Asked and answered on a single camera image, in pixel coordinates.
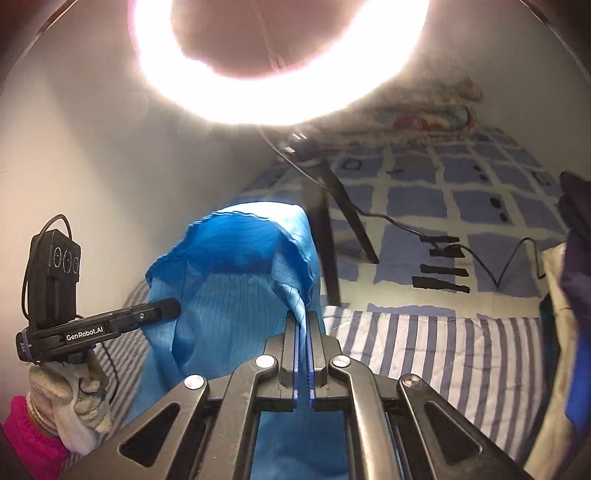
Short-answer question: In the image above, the blue work coat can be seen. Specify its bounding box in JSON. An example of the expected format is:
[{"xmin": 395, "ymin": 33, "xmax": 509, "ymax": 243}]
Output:
[{"xmin": 131, "ymin": 200, "xmax": 352, "ymax": 480}]

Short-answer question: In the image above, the black light tripod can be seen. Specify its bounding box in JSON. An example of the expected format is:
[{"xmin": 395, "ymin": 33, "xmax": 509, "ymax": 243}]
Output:
[{"xmin": 284, "ymin": 131, "xmax": 382, "ymax": 308}]

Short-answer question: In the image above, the cream cloth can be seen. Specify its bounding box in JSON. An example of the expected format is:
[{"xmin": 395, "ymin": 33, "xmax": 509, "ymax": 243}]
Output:
[{"xmin": 524, "ymin": 242, "xmax": 591, "ymax": 480}]

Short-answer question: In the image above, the blue white striped quilt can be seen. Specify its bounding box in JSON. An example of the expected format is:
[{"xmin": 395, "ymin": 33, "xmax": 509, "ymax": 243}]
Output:
[{"xmin": 97, "ymin": 281, "xmax": 550, "ymax": 467}]

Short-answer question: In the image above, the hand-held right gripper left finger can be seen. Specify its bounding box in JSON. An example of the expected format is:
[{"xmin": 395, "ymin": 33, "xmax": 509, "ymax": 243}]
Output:
[{"xmin": 60, "ymin": 310, "xmax": 309, "ymax": 480}]

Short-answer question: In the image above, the bright blue cloth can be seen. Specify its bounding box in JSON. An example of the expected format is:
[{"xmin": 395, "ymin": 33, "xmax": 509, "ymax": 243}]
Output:
[{"xmin": 567, "ymin": 355, "xmax": 591, "ymax": 437}]

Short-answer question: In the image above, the person's left hand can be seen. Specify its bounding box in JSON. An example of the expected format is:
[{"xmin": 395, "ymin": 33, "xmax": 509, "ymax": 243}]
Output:
[{"xmin": 27, "ymin": 347, "xmax": 115, "ymax": 455}]

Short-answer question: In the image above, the folded floral blanket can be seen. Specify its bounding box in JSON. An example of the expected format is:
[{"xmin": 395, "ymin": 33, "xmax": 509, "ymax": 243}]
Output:
[{"xmin": 323, "ymin": 76, "xmax": 485, "ymax": 144}]

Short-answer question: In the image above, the black light cable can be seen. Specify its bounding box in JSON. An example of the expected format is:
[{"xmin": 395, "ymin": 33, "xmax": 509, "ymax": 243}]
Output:
[{"xmin": 256, "ymin": 127, "xmax": 548, "ymax": 289}]

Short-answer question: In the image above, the blue checkered bedsheet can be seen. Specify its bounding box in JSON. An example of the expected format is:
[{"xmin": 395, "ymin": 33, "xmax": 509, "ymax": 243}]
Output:
[{"xmin": 240, "ymin": 124, "xmax": 573, "ymax": 319}]

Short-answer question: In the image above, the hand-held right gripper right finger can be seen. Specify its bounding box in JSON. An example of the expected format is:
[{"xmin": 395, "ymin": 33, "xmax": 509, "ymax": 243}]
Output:
[{"xmin": 307, "ymin": 312, "xmax": 534, "ymax": 480}]

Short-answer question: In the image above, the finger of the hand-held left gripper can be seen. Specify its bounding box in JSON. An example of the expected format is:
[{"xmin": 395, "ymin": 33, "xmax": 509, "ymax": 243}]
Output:
[{"xmin": 108, "ymin": 298, "xmax": 182, "ymax": 334}]

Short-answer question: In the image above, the person's left forearm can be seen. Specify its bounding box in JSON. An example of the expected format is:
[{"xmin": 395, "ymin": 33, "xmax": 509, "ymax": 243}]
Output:
[{"xmin": 0, "ymin": 396, "xmax": 70, "ymax": 480}]

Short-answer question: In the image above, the dark purple cloth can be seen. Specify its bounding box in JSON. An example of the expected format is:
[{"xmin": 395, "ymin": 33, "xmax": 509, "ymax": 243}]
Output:
[{"xmin": 556, "ymin": 171, "xmax": 591, "ymax": 324}]

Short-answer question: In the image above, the ring light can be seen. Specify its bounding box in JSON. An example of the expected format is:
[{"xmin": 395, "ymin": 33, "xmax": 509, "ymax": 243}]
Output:
[{"xmin": 127, "ymin": 0, "xmax": 432, "ymax": 126}]

